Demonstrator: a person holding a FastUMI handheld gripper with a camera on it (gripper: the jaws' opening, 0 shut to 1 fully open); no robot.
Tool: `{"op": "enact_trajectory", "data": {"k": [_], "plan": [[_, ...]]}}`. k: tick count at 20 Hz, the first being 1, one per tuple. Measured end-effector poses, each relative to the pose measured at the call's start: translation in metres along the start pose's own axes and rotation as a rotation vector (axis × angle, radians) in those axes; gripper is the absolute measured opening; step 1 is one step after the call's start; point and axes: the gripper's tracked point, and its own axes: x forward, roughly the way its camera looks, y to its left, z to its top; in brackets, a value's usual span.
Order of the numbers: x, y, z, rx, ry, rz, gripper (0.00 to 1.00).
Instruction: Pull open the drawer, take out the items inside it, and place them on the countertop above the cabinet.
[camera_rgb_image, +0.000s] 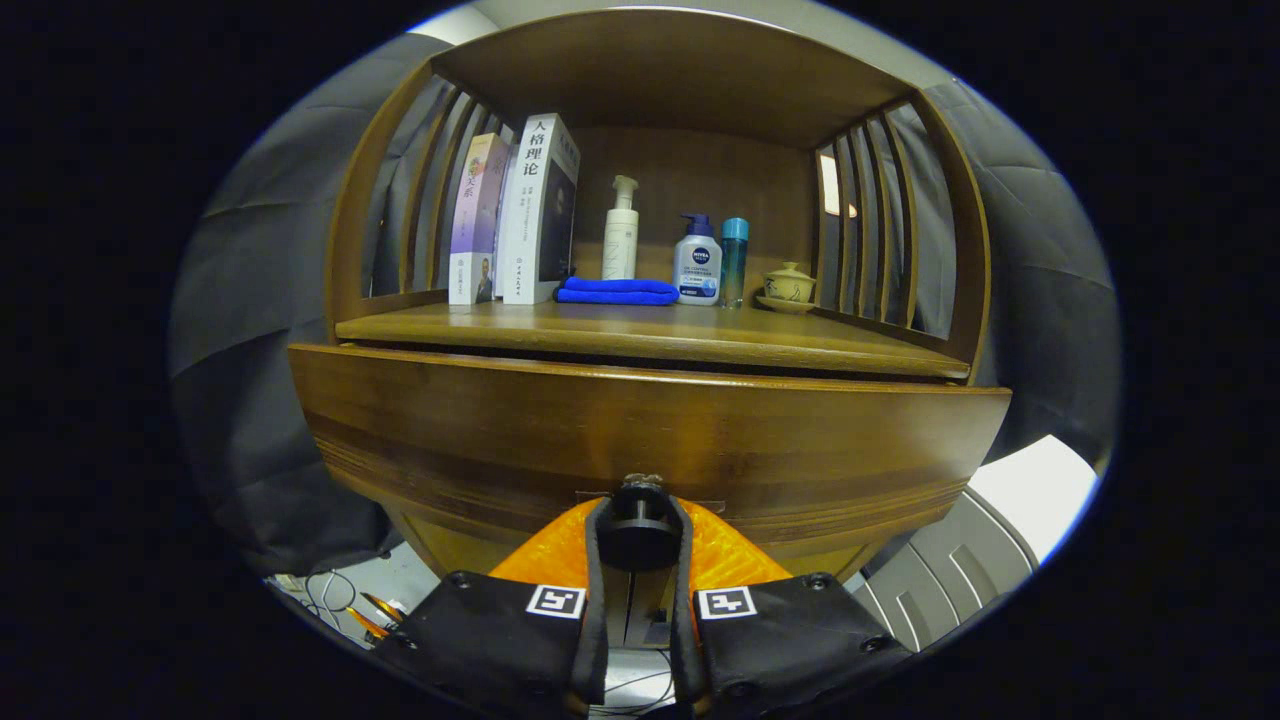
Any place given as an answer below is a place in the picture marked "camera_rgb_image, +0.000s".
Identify brown wooden cabinet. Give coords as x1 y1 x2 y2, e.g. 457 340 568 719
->
325 8 993 651

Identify wooden countertop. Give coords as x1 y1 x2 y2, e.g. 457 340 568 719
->
335 300 971 381

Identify grey ribbed panel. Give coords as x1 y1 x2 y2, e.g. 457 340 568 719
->
848 487 1041 653

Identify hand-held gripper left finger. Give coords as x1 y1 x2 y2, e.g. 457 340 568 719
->
370 497 613 720

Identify orange handled pliers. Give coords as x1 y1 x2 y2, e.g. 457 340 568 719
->
343 590 409 643

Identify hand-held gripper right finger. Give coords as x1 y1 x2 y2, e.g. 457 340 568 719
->
668 495 913 720

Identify beige lidded teacup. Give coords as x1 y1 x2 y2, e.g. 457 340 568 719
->
764 262 816 303

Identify blue folded cloth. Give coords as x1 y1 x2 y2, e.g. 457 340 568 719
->
555 277 681 307

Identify white board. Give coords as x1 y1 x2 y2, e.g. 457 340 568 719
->
968 433 1101 564

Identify white bottle with blue cap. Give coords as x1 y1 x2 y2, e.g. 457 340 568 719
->
673 213 723 306

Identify white pump bottle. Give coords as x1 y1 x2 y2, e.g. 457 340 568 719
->
602 175 641 282

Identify black floor cables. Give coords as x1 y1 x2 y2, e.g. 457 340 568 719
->
268 568 401 641

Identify thick white book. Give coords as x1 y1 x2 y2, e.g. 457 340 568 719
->
497 113 582 305

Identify brown wooden drawer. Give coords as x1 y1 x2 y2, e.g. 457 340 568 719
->
288 343 1013 581

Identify black drawer knob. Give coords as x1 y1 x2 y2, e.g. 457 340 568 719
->
597 472 684 574

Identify teal bottle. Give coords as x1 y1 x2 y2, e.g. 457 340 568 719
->
718 217 750 309

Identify purple book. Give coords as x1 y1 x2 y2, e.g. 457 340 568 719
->
448 133 511 306

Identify thin pale book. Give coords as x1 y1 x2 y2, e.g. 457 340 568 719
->
494 135 525 299

